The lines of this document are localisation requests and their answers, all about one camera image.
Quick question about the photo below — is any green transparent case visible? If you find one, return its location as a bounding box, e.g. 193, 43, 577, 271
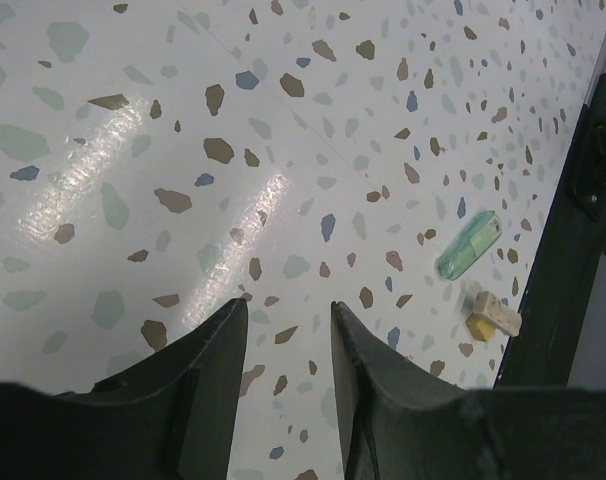
436, 211, 502, 281

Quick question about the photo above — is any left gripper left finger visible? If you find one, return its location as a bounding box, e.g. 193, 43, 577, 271
0, 298, 248, 479

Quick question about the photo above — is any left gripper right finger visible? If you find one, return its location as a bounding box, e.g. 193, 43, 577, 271
331, 302, 606, 479

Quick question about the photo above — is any beige eraser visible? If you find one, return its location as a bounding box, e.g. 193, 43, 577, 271
472, 291, 522, 337

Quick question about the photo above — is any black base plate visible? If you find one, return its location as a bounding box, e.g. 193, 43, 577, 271
495, 72, 606, 387

